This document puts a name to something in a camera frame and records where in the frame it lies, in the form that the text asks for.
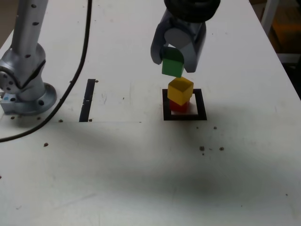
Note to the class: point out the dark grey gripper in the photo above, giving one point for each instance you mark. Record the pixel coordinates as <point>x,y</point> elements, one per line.
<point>194,29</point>

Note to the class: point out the green cube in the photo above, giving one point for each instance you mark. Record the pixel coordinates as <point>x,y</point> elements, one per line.
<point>171,68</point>

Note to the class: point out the yellow cube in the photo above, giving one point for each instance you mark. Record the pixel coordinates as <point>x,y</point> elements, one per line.
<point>179,91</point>

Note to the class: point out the red cube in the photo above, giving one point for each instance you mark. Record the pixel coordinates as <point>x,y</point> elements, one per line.
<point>178,107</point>

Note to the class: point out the black tape square outline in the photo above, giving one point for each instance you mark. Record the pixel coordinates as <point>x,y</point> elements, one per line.
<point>185,117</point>

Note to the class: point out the black tape strip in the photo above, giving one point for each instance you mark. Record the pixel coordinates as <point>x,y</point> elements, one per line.
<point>85,110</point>

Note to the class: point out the yellow box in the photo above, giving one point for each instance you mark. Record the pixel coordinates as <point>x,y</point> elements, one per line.
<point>289,35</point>

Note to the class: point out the white metal frame post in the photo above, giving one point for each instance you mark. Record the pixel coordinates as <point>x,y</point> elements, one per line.
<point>269,14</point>

